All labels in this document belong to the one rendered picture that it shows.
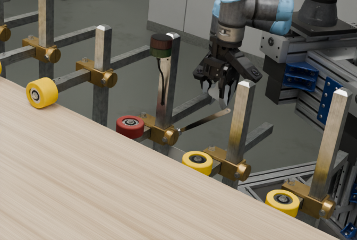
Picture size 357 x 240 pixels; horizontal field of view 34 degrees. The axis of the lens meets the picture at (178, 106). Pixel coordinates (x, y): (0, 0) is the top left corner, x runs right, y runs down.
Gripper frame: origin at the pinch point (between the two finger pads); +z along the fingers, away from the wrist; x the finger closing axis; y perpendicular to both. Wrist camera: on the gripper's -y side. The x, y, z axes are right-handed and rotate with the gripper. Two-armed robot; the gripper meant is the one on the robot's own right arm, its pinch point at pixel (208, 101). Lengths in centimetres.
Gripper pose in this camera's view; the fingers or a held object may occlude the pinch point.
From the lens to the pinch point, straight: 203.5
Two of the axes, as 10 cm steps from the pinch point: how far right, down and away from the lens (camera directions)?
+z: -1.0, 8.9, 4.5
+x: -8.0, -3.4, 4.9
